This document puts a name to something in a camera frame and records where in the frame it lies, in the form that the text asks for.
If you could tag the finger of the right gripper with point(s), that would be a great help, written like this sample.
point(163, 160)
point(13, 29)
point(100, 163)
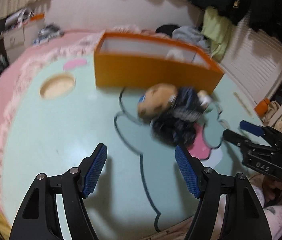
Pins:
point(243, 143)
point(251, 128)

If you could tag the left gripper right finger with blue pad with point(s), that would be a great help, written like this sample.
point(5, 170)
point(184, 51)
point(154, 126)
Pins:
point(244, 217)

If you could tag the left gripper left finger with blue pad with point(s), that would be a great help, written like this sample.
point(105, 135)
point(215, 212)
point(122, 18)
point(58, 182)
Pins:
point(37, 217)

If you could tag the brown plush doll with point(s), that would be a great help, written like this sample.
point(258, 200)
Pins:
point(173, 112)

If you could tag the orange bottle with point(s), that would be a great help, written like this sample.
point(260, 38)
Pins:
point(262, 107)

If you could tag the light green hanging garment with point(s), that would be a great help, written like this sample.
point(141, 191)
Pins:
point(218, 30)

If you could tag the white fluffy toy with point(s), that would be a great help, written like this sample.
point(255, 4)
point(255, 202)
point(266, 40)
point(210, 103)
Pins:
point(175, 54)

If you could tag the grey clothes pile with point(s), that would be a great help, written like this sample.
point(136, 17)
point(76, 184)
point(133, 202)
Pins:
point(192, 36)

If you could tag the orange cardboard box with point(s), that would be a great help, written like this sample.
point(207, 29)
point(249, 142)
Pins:
point(138, 61)

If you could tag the white drawer cabinet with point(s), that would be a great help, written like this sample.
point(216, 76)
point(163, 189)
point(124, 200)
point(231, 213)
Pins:
point(17, 40)

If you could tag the clothes heap on bed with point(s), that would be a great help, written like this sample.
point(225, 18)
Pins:
point(48, 33)

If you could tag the white hair dryer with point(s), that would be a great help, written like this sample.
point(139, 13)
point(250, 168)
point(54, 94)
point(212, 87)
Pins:
point(20, 15)

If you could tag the orange box lid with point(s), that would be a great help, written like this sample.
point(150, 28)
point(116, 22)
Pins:
point(37, 17)

